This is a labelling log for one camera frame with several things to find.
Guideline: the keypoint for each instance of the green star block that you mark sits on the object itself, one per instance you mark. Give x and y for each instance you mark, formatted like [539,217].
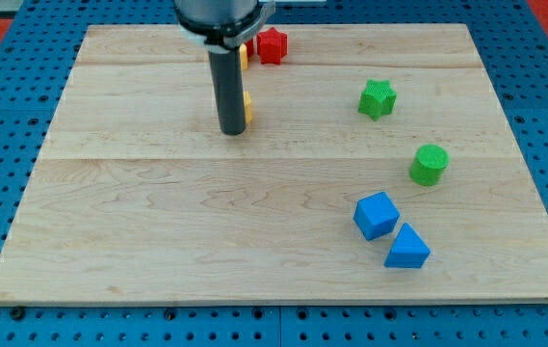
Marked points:
[377,99]

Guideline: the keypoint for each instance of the red star block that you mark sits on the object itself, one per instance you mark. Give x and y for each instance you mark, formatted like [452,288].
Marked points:
[272,46]

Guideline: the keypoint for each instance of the yellow block near rod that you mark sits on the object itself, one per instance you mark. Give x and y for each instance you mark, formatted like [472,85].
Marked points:
[247,107]

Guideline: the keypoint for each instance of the light wooden board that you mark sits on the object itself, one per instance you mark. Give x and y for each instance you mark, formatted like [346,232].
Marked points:
[138,200]

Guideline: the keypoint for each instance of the blue cube block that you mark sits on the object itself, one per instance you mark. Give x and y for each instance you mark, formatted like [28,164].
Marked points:
[376,215]

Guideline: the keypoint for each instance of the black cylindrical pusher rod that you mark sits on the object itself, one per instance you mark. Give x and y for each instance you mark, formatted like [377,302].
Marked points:
[228,90]

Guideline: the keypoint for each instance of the red block behind rod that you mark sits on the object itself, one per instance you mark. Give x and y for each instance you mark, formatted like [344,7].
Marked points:
[250,47]

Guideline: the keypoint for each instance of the yellow block upper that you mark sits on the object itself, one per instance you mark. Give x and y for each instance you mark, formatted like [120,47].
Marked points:
[243,51]

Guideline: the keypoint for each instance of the blue triangular prism block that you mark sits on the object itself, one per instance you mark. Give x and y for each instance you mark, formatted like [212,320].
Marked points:
[408,249]

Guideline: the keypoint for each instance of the green cylinder block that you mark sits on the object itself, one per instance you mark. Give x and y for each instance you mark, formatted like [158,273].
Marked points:
[428,165]

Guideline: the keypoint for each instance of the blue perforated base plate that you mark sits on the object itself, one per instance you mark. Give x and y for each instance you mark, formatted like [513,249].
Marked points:
[36,56]

